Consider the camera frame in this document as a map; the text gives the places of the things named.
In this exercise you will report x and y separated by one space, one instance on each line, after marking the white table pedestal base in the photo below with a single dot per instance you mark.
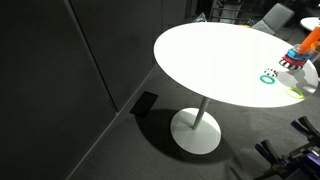
196 136

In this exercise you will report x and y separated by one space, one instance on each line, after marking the black floor plate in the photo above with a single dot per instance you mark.
144 104

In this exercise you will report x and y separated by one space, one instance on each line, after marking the grey office chair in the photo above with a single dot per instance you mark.
276 16

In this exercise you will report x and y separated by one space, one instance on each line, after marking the dark metal chair frame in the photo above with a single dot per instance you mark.
230 10

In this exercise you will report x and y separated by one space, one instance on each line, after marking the white round side table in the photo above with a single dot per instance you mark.
311 23

